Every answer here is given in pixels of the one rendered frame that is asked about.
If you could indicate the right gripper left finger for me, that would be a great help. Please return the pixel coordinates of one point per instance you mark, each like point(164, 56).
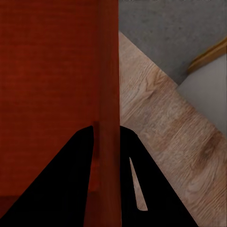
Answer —
point(58, 196)

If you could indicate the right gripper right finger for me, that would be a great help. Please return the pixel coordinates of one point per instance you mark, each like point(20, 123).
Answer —
point(165, 209)

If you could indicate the door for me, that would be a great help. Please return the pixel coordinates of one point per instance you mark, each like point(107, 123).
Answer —
point(208, 55)

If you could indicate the storage box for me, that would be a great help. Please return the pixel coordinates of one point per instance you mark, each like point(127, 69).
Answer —
point(59, 73)

